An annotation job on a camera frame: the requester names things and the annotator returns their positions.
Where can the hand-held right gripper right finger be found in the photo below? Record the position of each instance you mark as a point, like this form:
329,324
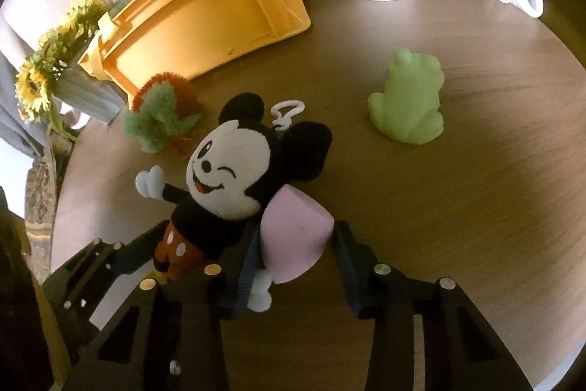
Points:
343,262

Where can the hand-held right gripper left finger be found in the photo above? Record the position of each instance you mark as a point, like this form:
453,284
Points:
245,281

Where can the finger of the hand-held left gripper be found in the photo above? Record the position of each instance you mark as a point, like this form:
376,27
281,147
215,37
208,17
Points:
137,246

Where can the pink foam block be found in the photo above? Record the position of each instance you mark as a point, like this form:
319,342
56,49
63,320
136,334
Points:
293,235

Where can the mouse plush toy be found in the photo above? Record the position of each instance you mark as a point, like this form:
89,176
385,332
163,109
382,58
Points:
229,171

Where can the green and red fuzzy toy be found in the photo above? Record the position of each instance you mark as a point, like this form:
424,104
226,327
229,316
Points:
158,116

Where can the grey ribbed vase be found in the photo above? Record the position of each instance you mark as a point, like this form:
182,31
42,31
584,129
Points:
87,95

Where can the green frog toy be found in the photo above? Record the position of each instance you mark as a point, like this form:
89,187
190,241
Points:
412,107

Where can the grey curtain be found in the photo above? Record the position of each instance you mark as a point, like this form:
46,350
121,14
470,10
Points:
13,116

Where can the sunflower bouquet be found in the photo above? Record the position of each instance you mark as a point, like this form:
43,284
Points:
34,86

